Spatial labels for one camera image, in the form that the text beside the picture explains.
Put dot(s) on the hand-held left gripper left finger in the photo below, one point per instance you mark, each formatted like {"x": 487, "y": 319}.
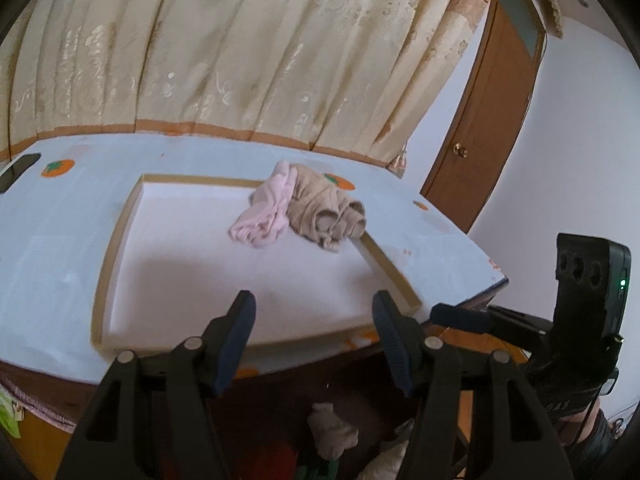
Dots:
{"x": 235, "y": 345}

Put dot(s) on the shallow cardboard box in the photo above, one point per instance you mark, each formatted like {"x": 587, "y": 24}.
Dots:
{"x": 225, "y": 270}

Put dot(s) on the black smartphone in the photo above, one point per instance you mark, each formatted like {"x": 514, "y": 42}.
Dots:
{"x": 17, "y": 170}

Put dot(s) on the beige underwear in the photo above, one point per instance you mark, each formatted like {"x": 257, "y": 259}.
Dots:
{"x": 320, "y": 200}

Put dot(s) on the cream floral curtain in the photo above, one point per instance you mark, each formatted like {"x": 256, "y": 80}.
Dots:
{"x": 225, "y": 50}

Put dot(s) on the socks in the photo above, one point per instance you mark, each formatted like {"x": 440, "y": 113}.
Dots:
{"x": 330, "y": 430}

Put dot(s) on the persimmon print tablecloth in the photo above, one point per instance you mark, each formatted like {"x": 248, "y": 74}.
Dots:
{"x": 65, "y": 240}

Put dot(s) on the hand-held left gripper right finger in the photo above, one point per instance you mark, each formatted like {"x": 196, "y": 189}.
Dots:
{"x": 395, "y": 345}

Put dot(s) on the person's right forearm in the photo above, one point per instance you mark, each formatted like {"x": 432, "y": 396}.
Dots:
{"x": 592, "y": 445}

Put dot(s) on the pink underwear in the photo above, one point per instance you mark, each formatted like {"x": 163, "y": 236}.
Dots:
{"x": 265, "y": 215}

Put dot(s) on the green cartoon bag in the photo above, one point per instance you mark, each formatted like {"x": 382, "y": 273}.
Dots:
{"x": 7, "y": 415}

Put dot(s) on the curtain tassel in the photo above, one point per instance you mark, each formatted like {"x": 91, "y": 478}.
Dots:
{"x": 398, "y": 162}

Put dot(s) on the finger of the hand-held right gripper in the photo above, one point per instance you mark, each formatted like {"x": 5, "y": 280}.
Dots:
{"x": 457, "y": 317}

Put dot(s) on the pink striped cloth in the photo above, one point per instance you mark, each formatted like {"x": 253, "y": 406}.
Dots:
{"x": 45, "y": 407}

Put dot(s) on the brass door knob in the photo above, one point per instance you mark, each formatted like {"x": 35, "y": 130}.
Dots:
{"x": 460, "y": 150}

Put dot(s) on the brown wooden door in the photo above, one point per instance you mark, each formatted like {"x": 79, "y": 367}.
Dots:
{"x": 480, "y": 125}

